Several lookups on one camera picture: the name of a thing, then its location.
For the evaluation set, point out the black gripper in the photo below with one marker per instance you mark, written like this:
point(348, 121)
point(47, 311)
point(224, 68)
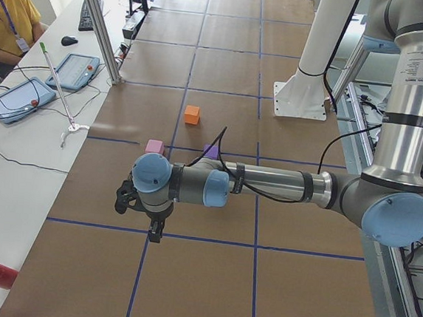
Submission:
point(156, 220)

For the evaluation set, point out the orange foam cube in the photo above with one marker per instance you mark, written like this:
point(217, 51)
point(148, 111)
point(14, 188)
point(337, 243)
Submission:
point(191, 115)

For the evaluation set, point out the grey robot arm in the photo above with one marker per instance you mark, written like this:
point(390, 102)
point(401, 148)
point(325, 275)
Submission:
point(385, 200)

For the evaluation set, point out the pink foam cube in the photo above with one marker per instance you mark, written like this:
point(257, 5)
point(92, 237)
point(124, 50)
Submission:
point(155, 147)

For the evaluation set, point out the purple foam cube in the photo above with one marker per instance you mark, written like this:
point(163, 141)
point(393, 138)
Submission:
point(211, 152)

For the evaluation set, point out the reacher grabber stick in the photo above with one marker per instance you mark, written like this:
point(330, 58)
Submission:
point(73, 126)

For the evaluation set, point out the brown paper table cover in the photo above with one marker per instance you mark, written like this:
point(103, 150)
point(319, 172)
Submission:
point(198, 68)

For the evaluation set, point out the far blue teach pendant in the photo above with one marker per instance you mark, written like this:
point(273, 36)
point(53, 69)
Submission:
point(76, 70)

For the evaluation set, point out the blue teach pendant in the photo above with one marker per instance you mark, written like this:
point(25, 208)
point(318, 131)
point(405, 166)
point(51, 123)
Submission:
point(22, 100)
point(76, 70)

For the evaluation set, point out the near blue teach pendant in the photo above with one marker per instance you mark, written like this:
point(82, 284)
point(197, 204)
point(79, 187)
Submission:
point(22, 100)

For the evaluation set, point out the black computer mouse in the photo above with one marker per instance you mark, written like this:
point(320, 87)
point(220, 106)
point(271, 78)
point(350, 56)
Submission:
point(68, 40)

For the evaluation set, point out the black keyboard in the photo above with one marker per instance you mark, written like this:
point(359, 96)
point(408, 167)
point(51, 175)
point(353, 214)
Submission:
point(85, 19)

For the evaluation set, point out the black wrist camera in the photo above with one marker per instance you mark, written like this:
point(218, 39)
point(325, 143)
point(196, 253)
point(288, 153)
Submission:
point(127, 196)

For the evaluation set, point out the white camera pedestal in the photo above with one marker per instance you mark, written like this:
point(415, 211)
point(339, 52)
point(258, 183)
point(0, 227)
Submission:
point(303, 95)

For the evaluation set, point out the aluminium frame post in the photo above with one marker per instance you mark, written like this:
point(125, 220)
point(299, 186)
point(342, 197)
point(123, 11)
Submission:
point(103, 40)

